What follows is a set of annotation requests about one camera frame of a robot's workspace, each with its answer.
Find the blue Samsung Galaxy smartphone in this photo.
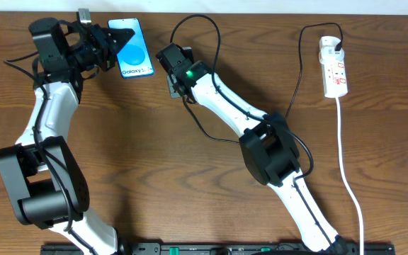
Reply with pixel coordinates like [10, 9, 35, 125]
[108, 18, 154, 79]

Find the black USB charging cable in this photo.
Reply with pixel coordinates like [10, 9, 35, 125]
[181, 23, 344, 145]

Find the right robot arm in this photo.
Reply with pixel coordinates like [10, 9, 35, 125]
[156, 43, 350, 254]

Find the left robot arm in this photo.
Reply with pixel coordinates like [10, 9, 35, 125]
[0, 9, 134, 254]

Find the white USB charger plug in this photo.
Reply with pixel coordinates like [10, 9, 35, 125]
[319, 45, 345, 64]

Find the white power strip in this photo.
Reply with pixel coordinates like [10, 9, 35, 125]
[319, 36, 348, 98]

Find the white power strip cord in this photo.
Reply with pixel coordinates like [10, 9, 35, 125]
[334, 96, 365, 255]

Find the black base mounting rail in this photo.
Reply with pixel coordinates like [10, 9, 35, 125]
[40, 242, 396, 255]

